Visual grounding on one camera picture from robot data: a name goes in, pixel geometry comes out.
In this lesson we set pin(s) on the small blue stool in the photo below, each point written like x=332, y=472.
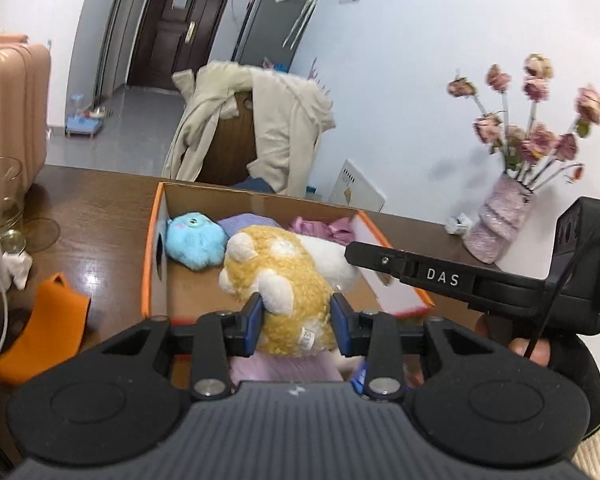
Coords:
x=85, y=122

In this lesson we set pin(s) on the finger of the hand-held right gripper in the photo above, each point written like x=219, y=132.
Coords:
x=405, y=265

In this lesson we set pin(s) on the pink textured vase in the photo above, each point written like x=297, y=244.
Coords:
x=502, y=220

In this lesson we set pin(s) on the grey refrigerator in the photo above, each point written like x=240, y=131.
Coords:
x=275, y=25

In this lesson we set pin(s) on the yellow and white plush toy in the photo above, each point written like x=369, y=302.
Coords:
x=285, y=285

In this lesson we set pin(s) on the orange silicone pouch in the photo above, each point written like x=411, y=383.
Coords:
x=40, y=330

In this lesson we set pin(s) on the pink suitcase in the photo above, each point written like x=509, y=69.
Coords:
x=5, y=110

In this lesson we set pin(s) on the folded clear umbrella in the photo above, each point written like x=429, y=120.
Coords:
x=302, y=15

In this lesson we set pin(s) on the small white jar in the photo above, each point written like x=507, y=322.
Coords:
x=460, y=224

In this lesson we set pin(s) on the brown chair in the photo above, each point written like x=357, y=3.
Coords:
x=230, y=150

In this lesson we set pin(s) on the blue jeans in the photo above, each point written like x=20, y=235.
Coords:
x=255, y=182

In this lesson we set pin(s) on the beige coat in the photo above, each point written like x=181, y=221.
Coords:
x=285, y=130

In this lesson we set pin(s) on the red cardboard box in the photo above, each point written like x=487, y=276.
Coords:
x=195, y=290

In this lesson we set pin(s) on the purple wall decal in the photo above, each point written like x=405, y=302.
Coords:
x=317, y=75

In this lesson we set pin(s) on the dark brown entrance door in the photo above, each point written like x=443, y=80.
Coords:
x=175, y=30

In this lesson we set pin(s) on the pink fluffy headband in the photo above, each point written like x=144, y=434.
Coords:
x=280, y=366

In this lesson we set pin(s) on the person's right hand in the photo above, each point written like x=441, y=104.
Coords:
x=526, y=351

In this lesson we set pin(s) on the blue plush toy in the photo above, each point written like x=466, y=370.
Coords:
x=195, y=242

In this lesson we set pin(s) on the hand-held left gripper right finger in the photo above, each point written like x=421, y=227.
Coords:
x=341, y=322

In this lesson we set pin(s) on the clear glass jar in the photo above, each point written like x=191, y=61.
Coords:
x=2, y=195

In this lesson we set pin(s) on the white panel board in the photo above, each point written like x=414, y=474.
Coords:
x=355, y=185

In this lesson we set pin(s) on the dried pink rose bouquet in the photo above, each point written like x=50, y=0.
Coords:
x=535, y=140

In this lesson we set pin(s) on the mauve satin scrunchie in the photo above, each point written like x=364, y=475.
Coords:
x=325, y=228

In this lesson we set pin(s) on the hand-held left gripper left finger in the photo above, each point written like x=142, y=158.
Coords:
x=254, y=321

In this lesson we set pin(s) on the person's right forearm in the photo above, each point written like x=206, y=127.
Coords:
x=580, y=385

